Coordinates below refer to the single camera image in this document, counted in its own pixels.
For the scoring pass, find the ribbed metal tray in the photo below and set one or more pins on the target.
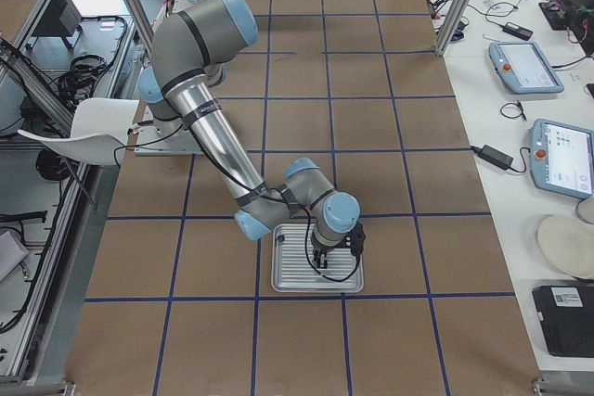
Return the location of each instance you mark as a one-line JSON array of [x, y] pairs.
[[291, 271]]

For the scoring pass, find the black power adapter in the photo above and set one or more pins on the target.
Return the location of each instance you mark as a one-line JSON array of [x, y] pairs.
[[493, 156]]

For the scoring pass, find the beige round plate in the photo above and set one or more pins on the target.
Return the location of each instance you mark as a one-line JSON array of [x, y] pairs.
[[568, 244]]

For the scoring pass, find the black laptop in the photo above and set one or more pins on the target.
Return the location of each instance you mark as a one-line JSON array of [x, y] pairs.
[[565, 314]]

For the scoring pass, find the white plastic chair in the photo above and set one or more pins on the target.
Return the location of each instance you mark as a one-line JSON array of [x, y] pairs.
[[98, 132]]

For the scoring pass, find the lower blue teach pendant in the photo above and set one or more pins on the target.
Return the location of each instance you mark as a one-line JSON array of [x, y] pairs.
[[561, 159]]

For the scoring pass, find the blue teach pendant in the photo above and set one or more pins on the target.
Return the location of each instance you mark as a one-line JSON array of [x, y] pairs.
[[561, 159], [523, 68]]

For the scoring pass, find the upper blue teach pendant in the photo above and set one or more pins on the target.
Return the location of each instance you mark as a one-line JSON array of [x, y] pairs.
[[523, 68]]

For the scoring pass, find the black power brick far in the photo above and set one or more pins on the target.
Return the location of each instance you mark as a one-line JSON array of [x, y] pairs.
[[517, 31]]

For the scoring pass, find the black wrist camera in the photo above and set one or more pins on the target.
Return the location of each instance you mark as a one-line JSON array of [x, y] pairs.
[[355, 240]]

